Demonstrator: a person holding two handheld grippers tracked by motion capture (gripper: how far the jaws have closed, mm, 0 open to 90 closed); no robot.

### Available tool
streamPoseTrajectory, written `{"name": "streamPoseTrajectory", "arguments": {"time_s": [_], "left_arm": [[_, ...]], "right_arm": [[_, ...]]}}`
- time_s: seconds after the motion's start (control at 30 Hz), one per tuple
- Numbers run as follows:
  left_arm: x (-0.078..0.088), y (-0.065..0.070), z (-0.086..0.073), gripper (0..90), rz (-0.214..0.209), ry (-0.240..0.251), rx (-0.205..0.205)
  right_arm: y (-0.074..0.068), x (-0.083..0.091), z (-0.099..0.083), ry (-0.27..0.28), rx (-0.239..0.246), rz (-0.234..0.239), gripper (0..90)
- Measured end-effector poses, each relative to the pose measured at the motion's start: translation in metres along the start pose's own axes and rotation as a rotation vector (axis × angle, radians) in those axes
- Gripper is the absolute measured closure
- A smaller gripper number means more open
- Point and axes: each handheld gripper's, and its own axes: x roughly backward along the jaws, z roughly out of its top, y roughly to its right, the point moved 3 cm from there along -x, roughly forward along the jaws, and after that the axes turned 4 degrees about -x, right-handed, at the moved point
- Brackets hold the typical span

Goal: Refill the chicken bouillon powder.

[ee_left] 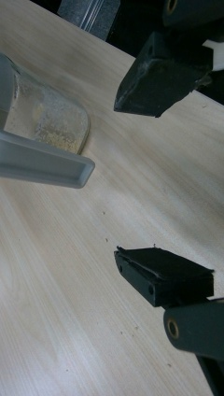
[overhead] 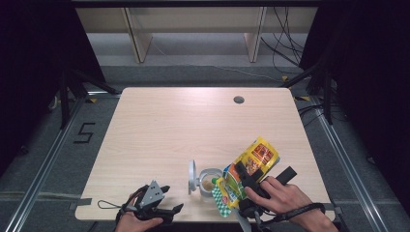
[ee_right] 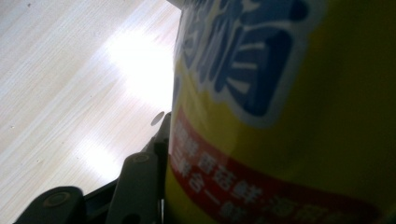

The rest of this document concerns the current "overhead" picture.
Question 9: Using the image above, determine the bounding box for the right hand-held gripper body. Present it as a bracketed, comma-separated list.
[236, 165, 298, 232]

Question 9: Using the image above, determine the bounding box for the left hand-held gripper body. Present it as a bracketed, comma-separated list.
[132, 179, 176, 224]

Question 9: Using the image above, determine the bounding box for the yellow seasoning pouch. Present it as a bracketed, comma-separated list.
[211, 136, 280, 218]

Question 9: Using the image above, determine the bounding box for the white lidded seasoning jar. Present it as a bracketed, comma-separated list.
[188, 159, 224, 203]

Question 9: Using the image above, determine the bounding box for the person's right hand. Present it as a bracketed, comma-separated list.
[244, 175, 310, 217]

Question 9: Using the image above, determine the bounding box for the person's left hand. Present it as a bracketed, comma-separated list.
[114, 195, 164, 232]

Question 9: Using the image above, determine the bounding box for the grey tape strip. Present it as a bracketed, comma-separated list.
[69, 197, 94, 211]

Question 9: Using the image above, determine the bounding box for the black metal stand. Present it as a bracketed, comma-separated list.
[278, 57, 335, 126]
[57, 67, 121, 131]

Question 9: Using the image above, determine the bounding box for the beige background desk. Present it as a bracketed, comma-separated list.
[74, 6, 318, 64]

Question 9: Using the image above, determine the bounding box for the black curtain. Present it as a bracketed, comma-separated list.
[0, 0, 108, 177]
[298, 0, 410, 214]

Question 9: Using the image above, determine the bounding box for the thin black gripper cord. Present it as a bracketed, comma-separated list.
[97, 198, 128, 211]

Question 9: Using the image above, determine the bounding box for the black cable beside table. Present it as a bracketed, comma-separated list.
[298, 103, 324, 129]

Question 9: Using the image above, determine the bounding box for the aluminium floor rail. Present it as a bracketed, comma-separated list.
[308, 96, 392, 232]
[3, 91, 122, 232]

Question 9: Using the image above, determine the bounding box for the white floor cable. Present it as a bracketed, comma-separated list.
[150, 40, 282, 82]

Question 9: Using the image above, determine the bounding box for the black floor cable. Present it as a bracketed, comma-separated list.
[259, 36, 303, 68]

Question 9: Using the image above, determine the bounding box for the black hanging cable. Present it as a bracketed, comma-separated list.
[272, 6, 306, 75]

